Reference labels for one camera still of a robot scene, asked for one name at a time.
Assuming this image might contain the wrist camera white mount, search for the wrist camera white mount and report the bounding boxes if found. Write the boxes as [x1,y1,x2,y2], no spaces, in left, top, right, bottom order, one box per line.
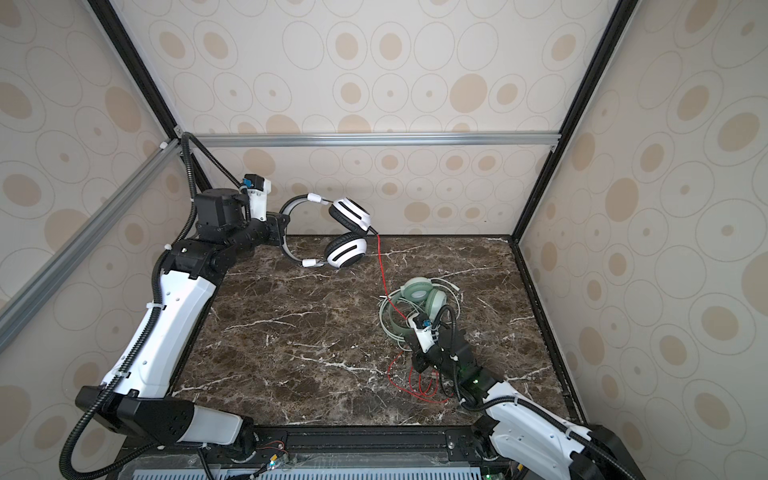
[407,313,435,353]
[241,174,272,222]

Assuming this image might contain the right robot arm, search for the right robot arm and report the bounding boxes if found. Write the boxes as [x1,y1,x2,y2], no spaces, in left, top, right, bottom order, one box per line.
[405,326,643,479]

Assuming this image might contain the red headphone cable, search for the red headphone cable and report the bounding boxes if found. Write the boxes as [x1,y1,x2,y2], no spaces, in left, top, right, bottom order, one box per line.
[375,232,451,406]

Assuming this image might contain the white black headphones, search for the white black headphones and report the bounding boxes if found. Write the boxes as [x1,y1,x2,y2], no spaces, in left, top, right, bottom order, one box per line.
[278,193,378,269]

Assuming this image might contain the green headphones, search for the green headphones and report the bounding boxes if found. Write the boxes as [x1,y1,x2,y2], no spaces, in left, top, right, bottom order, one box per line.
[378,277,460,344]

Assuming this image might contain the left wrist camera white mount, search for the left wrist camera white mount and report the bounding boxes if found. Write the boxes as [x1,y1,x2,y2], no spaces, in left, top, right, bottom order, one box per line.
[241,174,272,222]

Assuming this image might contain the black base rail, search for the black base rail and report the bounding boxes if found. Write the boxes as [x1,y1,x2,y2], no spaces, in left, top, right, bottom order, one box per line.
[105,423,625,480]

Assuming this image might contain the left diagonal aluminium frame bar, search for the left diagonal aluminium frame bar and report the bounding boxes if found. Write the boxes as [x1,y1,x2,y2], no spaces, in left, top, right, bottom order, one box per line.
[1,139,180,350]

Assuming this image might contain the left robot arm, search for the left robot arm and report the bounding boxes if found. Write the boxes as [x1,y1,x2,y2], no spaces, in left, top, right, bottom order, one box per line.
[59,132,288,479]

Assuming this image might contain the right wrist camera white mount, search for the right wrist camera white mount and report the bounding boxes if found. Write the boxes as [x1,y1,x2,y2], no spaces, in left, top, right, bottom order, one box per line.
[407,313,435,353]

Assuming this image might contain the horizontal aluminium frame bar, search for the horizontal aluminium frame bar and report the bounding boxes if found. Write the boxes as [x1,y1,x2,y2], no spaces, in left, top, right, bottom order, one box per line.
[195,131,561,148]

